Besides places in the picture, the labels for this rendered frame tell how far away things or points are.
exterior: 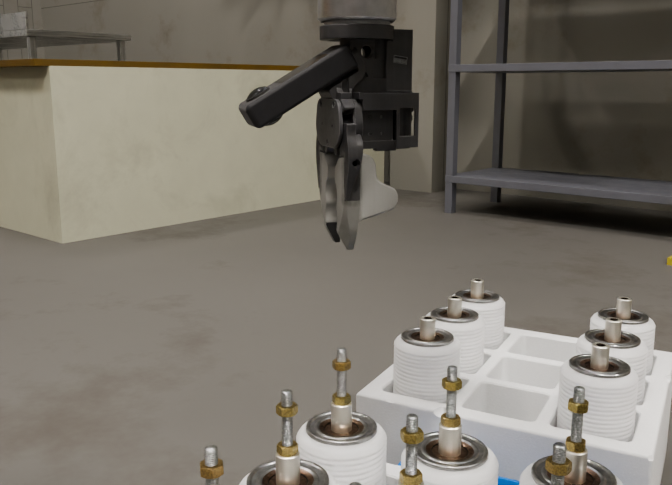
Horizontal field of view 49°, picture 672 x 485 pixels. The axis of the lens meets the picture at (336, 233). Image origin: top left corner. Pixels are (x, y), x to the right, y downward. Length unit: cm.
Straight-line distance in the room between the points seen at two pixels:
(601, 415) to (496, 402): 19
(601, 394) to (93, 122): 246
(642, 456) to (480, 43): 356
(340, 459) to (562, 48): 352
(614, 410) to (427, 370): 24
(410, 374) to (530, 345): 35
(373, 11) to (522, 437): 57
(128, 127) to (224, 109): 52
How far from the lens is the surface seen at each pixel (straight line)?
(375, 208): 71
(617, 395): 99
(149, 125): 323
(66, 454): 136
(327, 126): 72
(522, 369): 123
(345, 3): 69
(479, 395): 112
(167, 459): 130
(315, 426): 80
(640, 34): 398
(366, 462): 78
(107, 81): 312
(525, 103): 420
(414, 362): 104
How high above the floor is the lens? 61
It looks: 11 degrees down
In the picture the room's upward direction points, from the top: straight up
